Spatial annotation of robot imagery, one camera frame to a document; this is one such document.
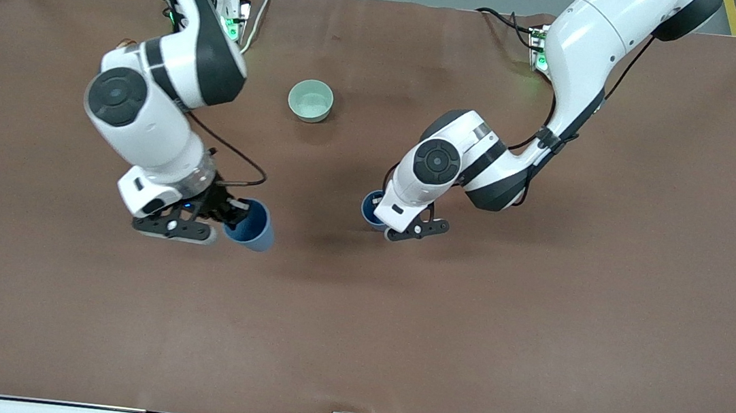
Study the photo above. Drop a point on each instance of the blue plastic cup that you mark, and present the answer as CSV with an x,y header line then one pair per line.
x,y
369,208
256,229

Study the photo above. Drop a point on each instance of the pale green bowl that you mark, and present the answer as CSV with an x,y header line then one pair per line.
x,y
310,101

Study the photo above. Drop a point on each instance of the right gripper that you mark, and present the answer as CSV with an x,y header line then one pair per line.
x,y
214,202

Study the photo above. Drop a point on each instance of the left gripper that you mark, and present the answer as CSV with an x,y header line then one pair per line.
x,y
377,200

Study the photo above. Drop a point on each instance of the brown table cover mat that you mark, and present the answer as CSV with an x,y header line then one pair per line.
x,y
354,335

